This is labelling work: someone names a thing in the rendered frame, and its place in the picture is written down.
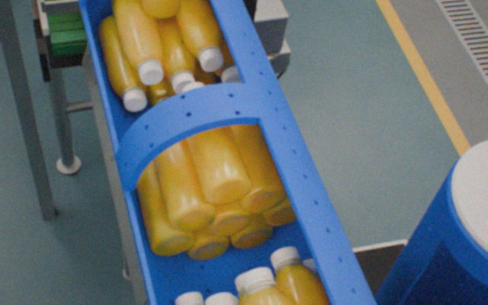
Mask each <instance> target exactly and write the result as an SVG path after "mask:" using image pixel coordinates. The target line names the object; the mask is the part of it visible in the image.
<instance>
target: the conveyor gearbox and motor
mask: <svg viewBox="0 0 488 305"><path fill-rule="evenodd" d="M256 7H257V11H256V12H255V21H254V24H253V25H254V28H255V30H256V33H257V35H258V37H259V38H260V41H261V42H262V46H263V48H264V50H265V53H266V56H267V57H268V61H269V62H270V63H271V65H272V69H273V70H274V73H278V72H279V74H278V75H277V76H276V77H277V80H279V78H280V77H281V75H283V74H284V73H285V72H286V71H287V68H288V65H289V62H290V55H291V51H290V49H289V47H288V45H287V42H286V40H285V34H286V30H287V23H288V18H289V17H290V15H289V14H288V13H287V11H286V8H285V7H284V4H283V2H282V1H281V0H258V1H257V5H256Z"/></svg>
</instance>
